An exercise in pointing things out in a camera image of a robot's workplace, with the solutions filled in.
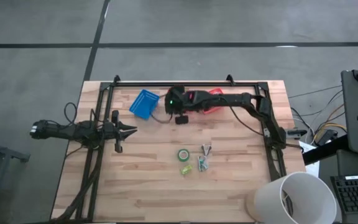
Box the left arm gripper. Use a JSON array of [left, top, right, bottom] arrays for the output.
[[103, 110, 138, 153]]

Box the purple staple remover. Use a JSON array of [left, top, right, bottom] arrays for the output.
[[200, 144, 213, 157]]

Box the green tape roll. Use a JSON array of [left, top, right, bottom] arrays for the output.
[[177, 148, 190, 162]]

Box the blue plastic basket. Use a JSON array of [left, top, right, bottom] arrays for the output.
[[128, 89, 160, 121]]

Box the orange plastic basket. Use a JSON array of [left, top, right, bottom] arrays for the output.
[[202, 87, 225, 115]]

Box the dark grey stand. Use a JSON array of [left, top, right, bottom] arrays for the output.
[[0, 124, 30, 218]]

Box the white paper sheet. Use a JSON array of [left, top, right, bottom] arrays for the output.
[[298, 140, 320, 178]]

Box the black bar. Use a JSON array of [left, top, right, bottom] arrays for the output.
[[301, 134, 349, 166]]

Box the black power adapter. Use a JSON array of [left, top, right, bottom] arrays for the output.
[[315, 129, 338, 146]]

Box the black keyboard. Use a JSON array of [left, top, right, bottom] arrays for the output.
[[330, 174, 358, 214]]

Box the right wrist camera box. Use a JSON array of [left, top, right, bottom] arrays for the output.
[[165, 91, 180, 114]]

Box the black table frame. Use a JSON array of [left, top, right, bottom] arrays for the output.
[[50, 74, 288, 222]]

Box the thin wrist camera cable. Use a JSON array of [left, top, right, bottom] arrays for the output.
[[150, 112, 175, 124]]

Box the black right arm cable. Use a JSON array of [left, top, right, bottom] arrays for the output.
[[227, 101, 269, 138]]

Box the black looped cable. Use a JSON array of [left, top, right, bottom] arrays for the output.
[[63, 101, 79, 125]]

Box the black floor cable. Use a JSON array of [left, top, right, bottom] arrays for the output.
[[287, 85, 343, 100]]

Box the yellow cable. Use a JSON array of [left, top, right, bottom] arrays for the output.
[[314, 123, 347, 141]]

